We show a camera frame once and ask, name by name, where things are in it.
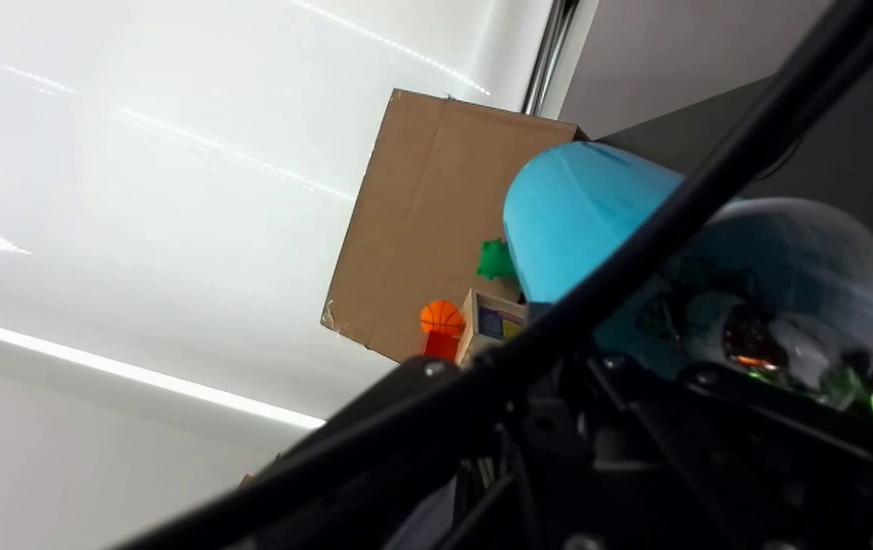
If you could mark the orange toy pumpkin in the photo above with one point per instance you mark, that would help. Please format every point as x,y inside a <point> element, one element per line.
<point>442,319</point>

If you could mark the wooden shape sorter box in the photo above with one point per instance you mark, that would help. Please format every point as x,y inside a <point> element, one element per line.
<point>486,325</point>

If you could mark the green toy animal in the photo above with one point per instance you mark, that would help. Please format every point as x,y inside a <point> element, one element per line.
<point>495,265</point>

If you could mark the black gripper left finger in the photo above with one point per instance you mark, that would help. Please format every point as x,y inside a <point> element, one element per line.
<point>530,446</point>

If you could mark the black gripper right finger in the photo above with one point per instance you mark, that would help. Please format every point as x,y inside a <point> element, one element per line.
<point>742,477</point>

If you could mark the cardboard box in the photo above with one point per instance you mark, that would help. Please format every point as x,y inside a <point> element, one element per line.
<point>427,203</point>

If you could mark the candies pile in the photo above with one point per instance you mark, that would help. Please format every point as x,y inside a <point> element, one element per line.
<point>760,352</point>

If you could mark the teal plastic cup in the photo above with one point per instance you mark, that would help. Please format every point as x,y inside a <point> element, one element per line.
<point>579,224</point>

